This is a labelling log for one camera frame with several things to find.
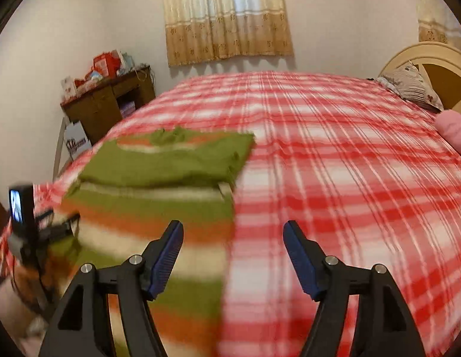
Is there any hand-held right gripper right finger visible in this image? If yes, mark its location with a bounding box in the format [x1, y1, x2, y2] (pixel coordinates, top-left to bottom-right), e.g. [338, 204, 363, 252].
[283, 220, 426, 357]

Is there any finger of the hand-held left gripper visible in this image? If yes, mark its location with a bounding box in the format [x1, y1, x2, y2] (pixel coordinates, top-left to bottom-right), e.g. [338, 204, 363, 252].
[37, 210, 81, 245]

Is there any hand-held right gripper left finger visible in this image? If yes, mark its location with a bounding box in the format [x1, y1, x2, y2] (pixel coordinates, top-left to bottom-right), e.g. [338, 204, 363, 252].
[38, 220, 184, 357]

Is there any green striped sweater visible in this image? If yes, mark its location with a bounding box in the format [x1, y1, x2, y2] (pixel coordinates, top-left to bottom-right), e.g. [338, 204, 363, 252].
[48, 126, 257, 357]

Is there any bed with red plaid sheet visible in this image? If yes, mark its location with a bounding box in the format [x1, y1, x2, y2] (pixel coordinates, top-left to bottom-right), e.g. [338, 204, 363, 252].
[0, 71, 461, 357]

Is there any grey metal rod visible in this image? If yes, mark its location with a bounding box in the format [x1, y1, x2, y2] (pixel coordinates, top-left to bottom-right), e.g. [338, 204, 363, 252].
[52, 117, 70, 181]

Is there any white printed cardboard box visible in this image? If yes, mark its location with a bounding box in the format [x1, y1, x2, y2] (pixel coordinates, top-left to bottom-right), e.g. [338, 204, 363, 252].
[63, 121, 93, 161]

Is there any brown wooden desk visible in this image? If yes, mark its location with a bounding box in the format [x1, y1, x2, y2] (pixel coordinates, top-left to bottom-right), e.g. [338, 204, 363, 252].
[60, 65, 157, 145]

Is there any small white box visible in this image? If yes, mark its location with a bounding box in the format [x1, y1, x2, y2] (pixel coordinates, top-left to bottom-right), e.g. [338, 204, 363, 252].
[61, 76, 77, 103]

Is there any red gift box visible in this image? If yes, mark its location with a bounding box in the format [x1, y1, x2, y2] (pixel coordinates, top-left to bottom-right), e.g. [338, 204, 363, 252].
[92, 54, 122, 79]

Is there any pink cloth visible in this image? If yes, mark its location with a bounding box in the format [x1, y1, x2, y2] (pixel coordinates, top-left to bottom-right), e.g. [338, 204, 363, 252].
[435, 109, 461, 150]

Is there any grey patterned pillow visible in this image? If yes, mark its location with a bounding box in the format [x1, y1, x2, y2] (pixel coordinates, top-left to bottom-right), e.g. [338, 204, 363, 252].
[377, 63, 444, 112]

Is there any cream bed headboard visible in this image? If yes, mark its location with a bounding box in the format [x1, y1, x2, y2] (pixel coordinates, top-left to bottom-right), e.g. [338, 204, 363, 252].
[378, 42, 461, 114]

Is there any beige patterned window curtain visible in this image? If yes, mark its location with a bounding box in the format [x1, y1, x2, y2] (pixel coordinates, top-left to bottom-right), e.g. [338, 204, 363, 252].
[161, 0, 294, 68]

